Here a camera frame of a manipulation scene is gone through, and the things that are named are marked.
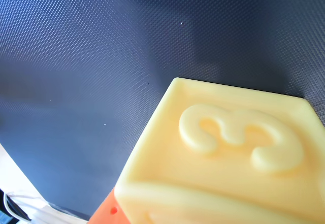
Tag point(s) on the dark grey mat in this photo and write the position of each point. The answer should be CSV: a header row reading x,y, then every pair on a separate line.
x,y
101,56

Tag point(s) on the black device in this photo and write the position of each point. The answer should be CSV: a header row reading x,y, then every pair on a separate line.
x,y
3,213

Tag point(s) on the yellow embossed block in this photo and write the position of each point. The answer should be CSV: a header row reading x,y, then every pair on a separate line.
x,y
228,170

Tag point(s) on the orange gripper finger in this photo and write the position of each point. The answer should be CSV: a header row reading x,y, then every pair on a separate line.
x,y
106,212

